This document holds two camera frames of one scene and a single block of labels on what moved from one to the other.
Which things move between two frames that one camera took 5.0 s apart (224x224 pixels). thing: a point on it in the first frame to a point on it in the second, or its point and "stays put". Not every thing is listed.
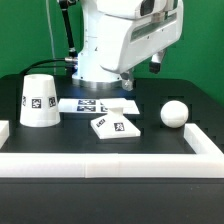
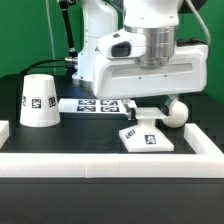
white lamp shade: x=39 y=101 stays put
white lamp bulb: x=174 y=114 stays put
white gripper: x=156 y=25 to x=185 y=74
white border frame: x=207 y=161 stays put
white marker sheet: x=96 y=105 stays put
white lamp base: x=115 y=125 to x=146 y=136
